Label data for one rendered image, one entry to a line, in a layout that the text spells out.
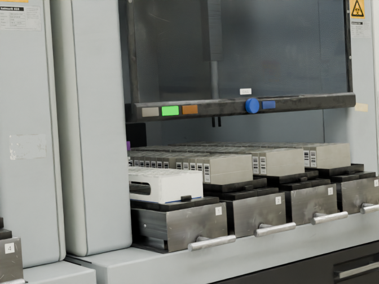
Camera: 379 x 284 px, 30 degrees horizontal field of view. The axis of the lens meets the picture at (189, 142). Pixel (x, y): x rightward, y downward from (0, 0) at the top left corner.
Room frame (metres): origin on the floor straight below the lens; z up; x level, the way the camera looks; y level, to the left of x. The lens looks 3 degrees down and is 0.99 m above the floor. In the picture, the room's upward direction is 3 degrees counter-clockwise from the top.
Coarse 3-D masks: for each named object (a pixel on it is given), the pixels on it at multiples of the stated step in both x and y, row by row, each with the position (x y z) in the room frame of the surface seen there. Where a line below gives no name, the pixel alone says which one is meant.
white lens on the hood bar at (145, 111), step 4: (144, 108) 1.26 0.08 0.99; (148, 108) 1.27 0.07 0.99; (152, 108) 1.27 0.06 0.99; (156, 108) 1.28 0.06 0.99; (144, 112) 1.26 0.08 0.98; (148, 112) 1.27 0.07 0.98; (152, 112) 1.27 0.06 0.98; (156, 112) 1.28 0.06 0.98; (144, 116) 1.26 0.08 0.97; (148, 116) 1.27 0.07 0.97
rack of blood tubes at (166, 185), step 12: (132, 168) 1.44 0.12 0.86; (144, 168) 1.42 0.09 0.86; (156, 168) 1.41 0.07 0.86; (168, 168) 1.39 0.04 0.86; (132, 180) 1.32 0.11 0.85; (144, 180) 1.28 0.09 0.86; (156, 180) 1.25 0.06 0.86; (168, 180) 1.26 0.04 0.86; (180, 180) 1.27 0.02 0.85; (192, 180) 1.29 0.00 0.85; (132, 192) 1.47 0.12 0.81; (144, 192) 1.45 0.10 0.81; (156, 192) 1.25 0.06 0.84; (168, 192) 1.26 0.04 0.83; (180, 192) 1.27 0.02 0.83; (192, 192) 1.29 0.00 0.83
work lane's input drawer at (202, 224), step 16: (144, 208) 1.28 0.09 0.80; (160, 208) 1.24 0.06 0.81; (176, 208) 1.23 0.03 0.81; (192, 208) 1.24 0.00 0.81; (208, 208) 1.26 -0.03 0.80; (224, 208) 1.29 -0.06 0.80; (144, 224) 1.26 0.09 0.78; (160, 224) 1.22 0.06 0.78; (176, 224) 1.22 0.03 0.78; (192, 224) 1.24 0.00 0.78; (208, 224) 1.26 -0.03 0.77; (224, 224) 1.28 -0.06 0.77; (176, 240) 1.22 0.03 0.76; (192, 240) 1.24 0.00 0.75; (208, 240) 1.21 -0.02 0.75; (224, 240) 1.23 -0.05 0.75
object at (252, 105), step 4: (248, 100) 1.41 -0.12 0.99; (252, 100) 1.41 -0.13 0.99; (256, 100) 1.41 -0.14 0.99; (248, 104) 1.40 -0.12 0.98; (252, 104) 1.41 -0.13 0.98; (256, 104) 1.41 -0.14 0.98; (248, 108) 1.40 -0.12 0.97; (252, 108) 1.41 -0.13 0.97; (256, 108) 1.41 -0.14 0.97; (248, 112) 1.41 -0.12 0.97; (252, 112) 1.41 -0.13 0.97; (256, 112) 1.42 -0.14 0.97
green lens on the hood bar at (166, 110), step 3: (162, 108) 1.29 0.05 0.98; (165, 108) 1.29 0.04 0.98; (168, 108) 1.29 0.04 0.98; (171, 108) 1.30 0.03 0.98; (174, 108) 1.30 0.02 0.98; (177, 108) 1.31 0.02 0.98; (162, 111) 1.29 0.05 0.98; (165, 111) 1.29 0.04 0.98; (168, 111) 1.29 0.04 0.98; (171, 111) 1.30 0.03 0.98; (174, 111) 1.30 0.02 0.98; (177, 111) 1.31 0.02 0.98; (162, 114) 1.29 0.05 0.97; (165, 114) 1.29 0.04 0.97; (168, 114) 1.29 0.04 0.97; (171, 114) 1.30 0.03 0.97; (174, 114) 1.30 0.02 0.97; (177, 114) 1.31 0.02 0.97
